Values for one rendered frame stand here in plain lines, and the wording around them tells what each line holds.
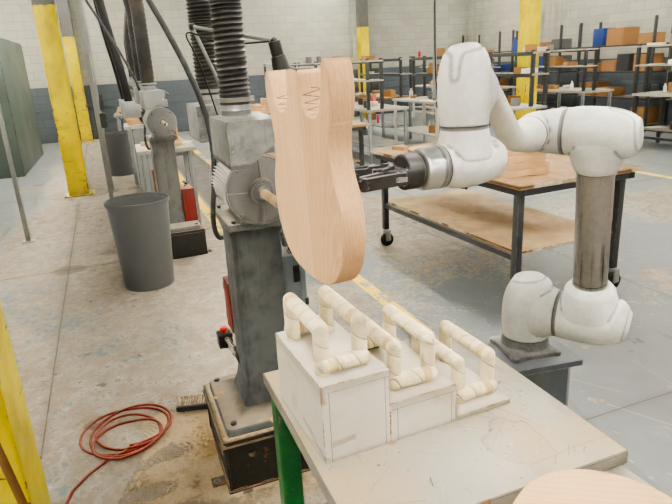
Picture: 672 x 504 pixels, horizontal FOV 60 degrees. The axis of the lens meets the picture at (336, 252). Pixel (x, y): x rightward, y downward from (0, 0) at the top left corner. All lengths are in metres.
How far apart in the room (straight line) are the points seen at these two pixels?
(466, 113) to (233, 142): 0.80
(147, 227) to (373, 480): 3.80
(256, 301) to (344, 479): 1.34
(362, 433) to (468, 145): 0.62
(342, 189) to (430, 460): 0.57
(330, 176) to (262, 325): 1.53
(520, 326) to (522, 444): 0.80
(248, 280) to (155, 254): 2.52
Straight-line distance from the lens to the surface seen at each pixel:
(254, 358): 2.51
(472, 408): 1.36
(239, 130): 1.79
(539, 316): 2.01
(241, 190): 2.11
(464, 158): 1.23
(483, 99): 1.24
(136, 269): 4.88
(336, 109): 0.95
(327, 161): 0.99
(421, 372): 1.26
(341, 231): 0.98
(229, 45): 1.94
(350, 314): 1.16
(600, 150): 1.72
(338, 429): 1.19
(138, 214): 4.71
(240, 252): 2.33
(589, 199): 1.80
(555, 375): 2.12
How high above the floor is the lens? 1.68
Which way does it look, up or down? 18 degrees down
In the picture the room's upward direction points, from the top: 3 degrees counter-clockwise
